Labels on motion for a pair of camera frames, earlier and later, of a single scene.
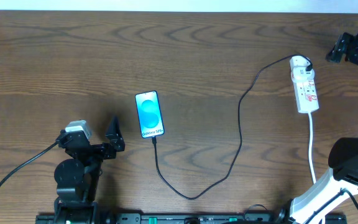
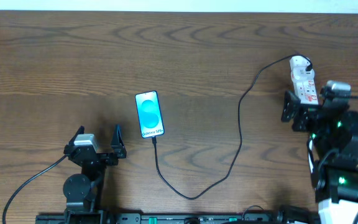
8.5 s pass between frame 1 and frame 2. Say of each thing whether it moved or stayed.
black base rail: stayed
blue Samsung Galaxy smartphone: stayed
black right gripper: moved
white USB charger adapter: stayed
